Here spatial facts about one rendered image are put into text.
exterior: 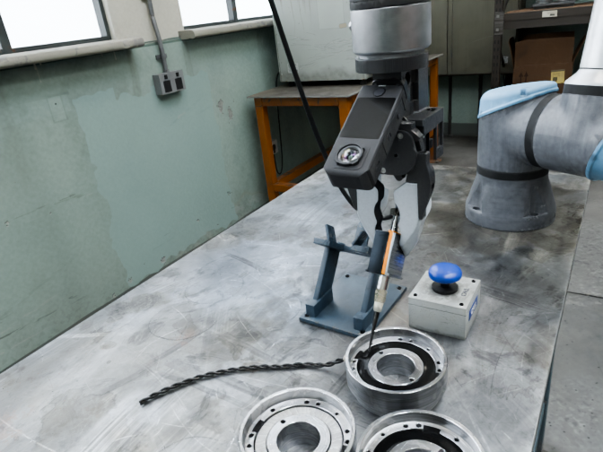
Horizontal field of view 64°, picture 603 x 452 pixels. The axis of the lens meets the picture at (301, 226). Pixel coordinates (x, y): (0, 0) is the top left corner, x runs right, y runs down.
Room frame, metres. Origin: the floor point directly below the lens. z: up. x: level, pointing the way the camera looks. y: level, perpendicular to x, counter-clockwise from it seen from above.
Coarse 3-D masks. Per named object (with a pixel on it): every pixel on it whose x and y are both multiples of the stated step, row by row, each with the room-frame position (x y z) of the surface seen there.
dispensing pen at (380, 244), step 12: (396, 216) 0.49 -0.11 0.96; (396, 228) 0.49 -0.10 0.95; (384, 240) 0.47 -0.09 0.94; (372, 252) 0.47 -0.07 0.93; (384, 252) 0.46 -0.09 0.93; (372, 264) 0.46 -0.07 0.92; (384, 276) 0.46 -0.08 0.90; (384, 288) 0.45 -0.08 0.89; (384, 300) 0.45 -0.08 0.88; (372, 324) 0.44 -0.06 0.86; (372, 336) 0.43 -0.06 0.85
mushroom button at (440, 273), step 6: (438, 264) 0.53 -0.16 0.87; (444, 264) 0.52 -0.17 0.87; (450, 264) 0.52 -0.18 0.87; (432, 270) 0.51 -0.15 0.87; (438, 270) 0.51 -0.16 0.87; (444, 270) 0.51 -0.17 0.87; (450, 270) 0.51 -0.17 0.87; (456, 270) 0.51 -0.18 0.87; (432, 276) 0.51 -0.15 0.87; (438, 276) 0.50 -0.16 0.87; (444, 276) 0.50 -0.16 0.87; (450, 276) 0.50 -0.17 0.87; (456, 276) 0.50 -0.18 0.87; (444, 282) 0.49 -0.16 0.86; (450, 282) 0.49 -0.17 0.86
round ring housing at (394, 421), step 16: (384, 416) 0.33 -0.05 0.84; (400, 416) 0.33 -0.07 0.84; (416, 416) 0.33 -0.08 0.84; (432, 416) 0.32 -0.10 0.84; (368, 432) 0.31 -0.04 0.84; (384, 432) 0.32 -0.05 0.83; (448, 432) 0.31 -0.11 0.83; (464, 432) 0.30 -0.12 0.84; (368, 448) 0.30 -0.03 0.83; (400, 448) 0.30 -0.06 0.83; (416, 448) 0.30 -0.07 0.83; (432, 448) 0.30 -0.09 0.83; (464, 448) 0.29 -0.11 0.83; (480, 448) 0.28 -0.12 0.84
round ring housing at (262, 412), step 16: (272, 400) 0.37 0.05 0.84; (288, 400) 0.37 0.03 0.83; (304, 400) 0.37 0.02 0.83; (320, 400) 0.37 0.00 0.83; (336, 400) 0.35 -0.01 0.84; (256, 416) 0.35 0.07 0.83; (272, 416) 0.36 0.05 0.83; (304, 416) 0.35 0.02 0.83; (336, 416) 0.34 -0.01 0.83; (352, 416) 0.33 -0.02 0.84; (240, 432) 0.33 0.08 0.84; (256, 432) 0.34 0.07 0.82; (272, 432) 0.33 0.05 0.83; (288, 432) 0.34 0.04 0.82; (304, 432) 0.34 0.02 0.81; (320, 432) 0.33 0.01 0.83; (352, 432) 0.31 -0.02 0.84; (240, 448) 0.31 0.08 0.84; (272, 448) 0.32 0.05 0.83; (320, 448) 0.31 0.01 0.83; (352, 448) 0.30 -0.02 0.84
